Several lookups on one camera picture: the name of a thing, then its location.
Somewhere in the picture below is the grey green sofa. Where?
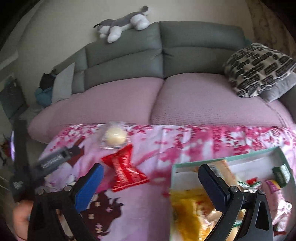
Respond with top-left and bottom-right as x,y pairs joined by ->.
52,21 -> 296,117

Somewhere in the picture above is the round pastry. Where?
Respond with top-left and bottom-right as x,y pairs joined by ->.
100,121 -> 128,150

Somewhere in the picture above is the grey white plush dog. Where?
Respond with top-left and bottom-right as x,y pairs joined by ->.
93,6 -> 150,43

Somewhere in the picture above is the orange cracker packet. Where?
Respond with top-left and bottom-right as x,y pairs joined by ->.
208,159 -> 239,188

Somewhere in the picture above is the yellow snack packet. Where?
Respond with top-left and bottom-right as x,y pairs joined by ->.
170,188 -> 222,240

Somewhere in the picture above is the teal black clothes pile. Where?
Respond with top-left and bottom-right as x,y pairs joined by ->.
35,69 -> 57,108

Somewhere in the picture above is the dark cabinet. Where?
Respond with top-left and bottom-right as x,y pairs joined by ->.
1,76 -> 28,123

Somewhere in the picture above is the pink sofa seat cover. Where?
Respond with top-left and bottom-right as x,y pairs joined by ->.
28,73 -> 295,143

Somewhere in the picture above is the green white snack packet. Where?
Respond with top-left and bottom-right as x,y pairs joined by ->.
272,164 -> 291,188

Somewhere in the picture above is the red foil snack packet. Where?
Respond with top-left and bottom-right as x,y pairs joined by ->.
102,144 -> 149,192

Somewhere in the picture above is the pink anime print cloth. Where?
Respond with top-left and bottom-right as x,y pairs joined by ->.
41,124 -> 295,240

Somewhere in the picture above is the person's left hand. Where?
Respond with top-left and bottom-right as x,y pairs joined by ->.
13,200 -> 33,240

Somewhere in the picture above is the teal-rimmed white tray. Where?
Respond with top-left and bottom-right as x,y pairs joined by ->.
170,147 -> 295,240

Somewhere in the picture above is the beige patterned curtain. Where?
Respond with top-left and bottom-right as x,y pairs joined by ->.
246,0 -> 295,58

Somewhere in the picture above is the black beige patterned cushion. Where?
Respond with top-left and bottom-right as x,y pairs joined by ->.
223,43 -> 295,98

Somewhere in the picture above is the pink snack packet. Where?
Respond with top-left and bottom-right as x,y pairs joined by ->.
261,180 -> 292,233

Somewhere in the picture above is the light grey cushion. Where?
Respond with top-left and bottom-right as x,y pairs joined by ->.
52,63 -> 75,104

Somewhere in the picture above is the grey velvet cushion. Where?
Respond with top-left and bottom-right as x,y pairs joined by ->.
260,72 -> 296,103

